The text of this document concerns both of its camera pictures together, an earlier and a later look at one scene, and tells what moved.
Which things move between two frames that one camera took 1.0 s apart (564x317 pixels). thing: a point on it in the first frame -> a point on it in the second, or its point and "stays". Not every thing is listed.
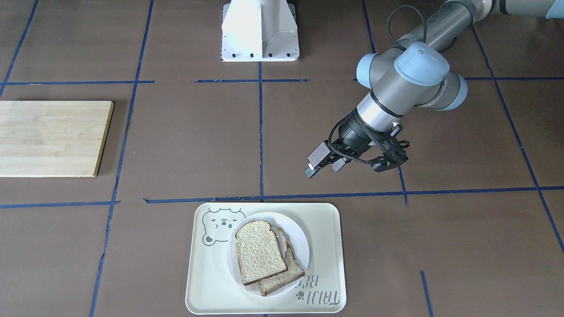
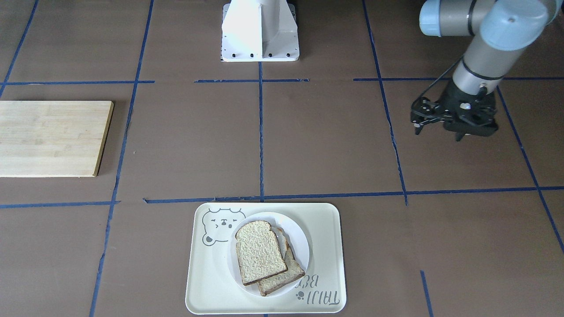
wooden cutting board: (52, 138) stays
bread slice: (294, 270) stays
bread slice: (259, 254) stays
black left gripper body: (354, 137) -> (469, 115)
